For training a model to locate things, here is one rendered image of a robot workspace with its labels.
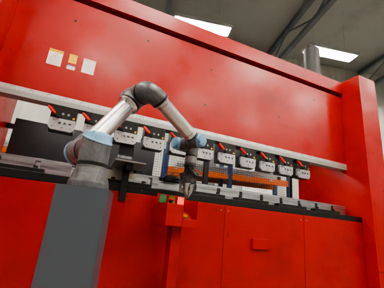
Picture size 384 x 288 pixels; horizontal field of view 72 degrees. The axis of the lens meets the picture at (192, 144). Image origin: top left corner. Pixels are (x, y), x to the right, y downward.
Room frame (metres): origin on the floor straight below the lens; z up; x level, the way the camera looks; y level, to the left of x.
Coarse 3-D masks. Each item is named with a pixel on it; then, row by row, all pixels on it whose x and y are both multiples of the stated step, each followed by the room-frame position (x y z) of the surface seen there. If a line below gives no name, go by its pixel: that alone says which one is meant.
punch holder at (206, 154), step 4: (208, 140) 1.95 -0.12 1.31; (212, 140) 1.96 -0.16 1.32; (208, 144) 1.95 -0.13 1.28; (212, 144) 1.96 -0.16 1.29; (200, 148) 1.92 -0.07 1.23; (204, 148) 1.94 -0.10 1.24; (208, 148) 1.95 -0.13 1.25; (200, 152) 1.92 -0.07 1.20; (204, 152) 1.94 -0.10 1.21; (208, 152) 1.95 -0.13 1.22; (212, 152) 1.96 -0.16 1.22; (200, 156) 1.93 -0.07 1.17; (204, 156) 1.95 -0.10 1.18; (208, 156) 1.95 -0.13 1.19; (212, 156) 1.96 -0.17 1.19; (200, 160) 2.00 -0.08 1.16; (204, 160) 1.99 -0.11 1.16; (208, 160) 1.98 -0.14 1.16
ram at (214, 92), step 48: (48, 0) 1.47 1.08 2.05; (48, 48) 1.50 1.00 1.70; (96, 48) 1.60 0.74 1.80; (144, 48) 1.73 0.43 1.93; (192, 48) 1.87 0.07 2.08; (96, 96) 1.63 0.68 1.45; (192, 96) 1.89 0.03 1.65; (240, 96) 2.05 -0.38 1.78; (288, 96) 2.26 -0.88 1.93; (336, 96) 2.50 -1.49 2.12; (240, 144) 2.06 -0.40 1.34; (288, 144) 2.25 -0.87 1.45; (336, 144) 2.48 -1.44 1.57
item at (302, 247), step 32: (0, 192) 1.40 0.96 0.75; (32, 192) 1.45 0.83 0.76; (128, 192) 1.64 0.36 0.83; (0, 224) 1.41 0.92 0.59; (32, 224) 1.46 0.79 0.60; (128, 224) 1.65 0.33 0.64; (224, 224) 1.90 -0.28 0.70; (256, 224) 1.99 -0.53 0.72; (288, 224) 2.11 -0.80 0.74; (320, 224) 2.23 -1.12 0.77; (352, 224) 2.38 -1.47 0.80; (0, 256) 1.42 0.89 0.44; (32, 256) 1.48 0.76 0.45; (128, 256) 1.66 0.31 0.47; (160, 256) 1.73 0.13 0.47; (192, 256) 1.81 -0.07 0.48; (224, 256) 1.90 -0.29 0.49; (256, 256) 2.00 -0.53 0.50; (288, 256) 2.11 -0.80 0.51; (320, 256) 2.23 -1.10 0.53; (352, 256) 2.37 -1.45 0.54
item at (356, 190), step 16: (352, 80) 2.40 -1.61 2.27; (368, 80) 2.39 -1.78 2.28; (352, 96) 2.42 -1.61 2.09; (368, 96) 2.38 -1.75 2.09; (352, 112) 2.43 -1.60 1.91; (368, 112) 2.37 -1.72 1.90; (352, 128) 2.44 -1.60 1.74; (368, 128) 2.36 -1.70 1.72; (352, 144) 2.46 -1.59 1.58; (368, 144) 2.35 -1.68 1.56; (352, 160) 2.47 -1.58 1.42; (368, 160) 2.34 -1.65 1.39; (320, 176) 2.83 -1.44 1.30; (336, 176) 2.65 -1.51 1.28; (352, 176) 2.48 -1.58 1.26; (368, 176) 2.34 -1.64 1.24; (304, 192) 3.04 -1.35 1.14; (320, 192) 2.84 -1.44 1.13; (336, 192) 2.66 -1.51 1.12; (352, 192) 2.50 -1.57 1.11; (368, 192) 2.36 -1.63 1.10; (352, 208) 2.51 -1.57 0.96; (368, 208) 2.37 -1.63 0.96; (368, 224) 2.38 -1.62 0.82; (368, 240) 2.39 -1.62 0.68; (368, 256) 2.41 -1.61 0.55; (368, 272) 2.42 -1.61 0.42
